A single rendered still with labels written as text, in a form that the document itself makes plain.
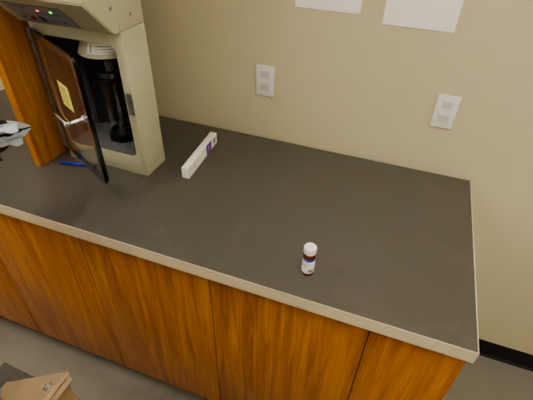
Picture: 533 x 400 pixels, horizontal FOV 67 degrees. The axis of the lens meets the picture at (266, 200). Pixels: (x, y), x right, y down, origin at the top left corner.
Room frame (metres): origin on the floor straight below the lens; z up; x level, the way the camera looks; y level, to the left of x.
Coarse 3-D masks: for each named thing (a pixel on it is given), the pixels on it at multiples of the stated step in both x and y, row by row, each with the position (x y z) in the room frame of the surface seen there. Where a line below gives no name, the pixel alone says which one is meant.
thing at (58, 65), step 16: (32, 32) 1.18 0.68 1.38; (48, 48) 1.10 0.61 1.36; (48, 64) 1.14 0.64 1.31; (64, 64) 1.03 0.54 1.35; (48, 80) 1.17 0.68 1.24; (64, 80) 1.06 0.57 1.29; (80, 80) 0.99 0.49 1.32; (80, 96) 0.99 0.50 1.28; (64, 112) 1.13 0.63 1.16; (80, 112) 1.02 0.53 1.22; (64, 128) 1.17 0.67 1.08; (80, 128) 1.05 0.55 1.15; (80, 144) 1.08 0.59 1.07; (96, 144) 0.99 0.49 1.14; (96, 160) 1.00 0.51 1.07
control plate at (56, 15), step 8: (16, 8) 1.13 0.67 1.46; (24, 8) 1.11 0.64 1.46; (32, 8) 1.10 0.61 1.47; (40, 8) 1.08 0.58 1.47; (48, 8) 1.07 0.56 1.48; (48, 16) 1.11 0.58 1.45; (56, 16) 1.09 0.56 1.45; (64, 16) 1.08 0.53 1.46; (56, 24) 1.14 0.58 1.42; (64, 24) 1.12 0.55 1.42; (72, 24) 1.11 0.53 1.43
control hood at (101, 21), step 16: (0, 0) 1.12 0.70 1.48; (16, 0) 1.09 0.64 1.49; (32, 0) 1.06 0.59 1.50; (48, 0) 1.04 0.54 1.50; (64, 0) 1.02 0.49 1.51; (80, 0) 1.01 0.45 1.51; (96, 0) 1.05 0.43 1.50; (112, 0) 1.11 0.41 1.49; (16, 16) 1.18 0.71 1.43; (80, 16) 1.05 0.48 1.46; (96, 16) 1.04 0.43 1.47; (112, 16) 1.09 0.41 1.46; (112, 32) 1.09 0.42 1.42
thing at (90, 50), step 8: (80, 40) 1.21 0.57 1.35; (80, 48) 1.20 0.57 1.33; (88, 48) 1.18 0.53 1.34; (96, 48) 1.18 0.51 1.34; (104, 48) 1.18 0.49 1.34; (112, 48) 1.19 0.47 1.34; (88, 56) 1.17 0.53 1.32; (96, 56) 1.17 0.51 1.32; (104, 56) 1.17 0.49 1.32; (112, 56) 1.18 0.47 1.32
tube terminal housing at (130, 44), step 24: (120, 0) 1.13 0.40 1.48; (120, 24) 1.12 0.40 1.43; (120, 48) 1.12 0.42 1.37; (144, 48) 1.20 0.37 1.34; (120, 72) 1.12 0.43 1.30; (144, 72) 1.18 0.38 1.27; (144, 96) 1.17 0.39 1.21; (144, 120) 1.15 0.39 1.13; (144, 144) 1.12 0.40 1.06; (120, 168) 1.15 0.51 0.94; (144, 168) 1.12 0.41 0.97
